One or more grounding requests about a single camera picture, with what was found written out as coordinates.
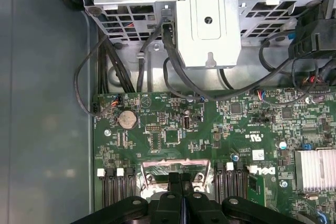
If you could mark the black-latched RAM slot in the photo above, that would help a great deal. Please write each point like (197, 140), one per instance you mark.
(239, 182)
(218, 182)
(130, 187)
(110, 190)

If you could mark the round coin battery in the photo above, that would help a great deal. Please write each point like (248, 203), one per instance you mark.
(127, 119)

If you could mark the silver metal disk cage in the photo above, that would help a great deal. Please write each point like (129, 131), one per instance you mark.
(207, 3)

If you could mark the metal socket cover frame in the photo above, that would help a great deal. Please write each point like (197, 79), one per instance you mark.
(176, 163)

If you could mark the green motherboard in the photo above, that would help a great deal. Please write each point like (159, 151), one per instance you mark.
(210, 134)

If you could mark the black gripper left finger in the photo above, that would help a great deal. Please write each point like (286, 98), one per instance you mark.
(168, 208)

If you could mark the black plastic connector block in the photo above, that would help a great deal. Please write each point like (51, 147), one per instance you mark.
(315, 37)

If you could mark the silver finned heatsink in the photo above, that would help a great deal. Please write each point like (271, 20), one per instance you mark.
(317, 169)

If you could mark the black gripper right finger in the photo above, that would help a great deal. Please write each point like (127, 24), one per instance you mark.
(197, 208)

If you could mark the black open PC case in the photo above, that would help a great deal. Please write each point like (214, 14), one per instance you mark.
(39, 103)

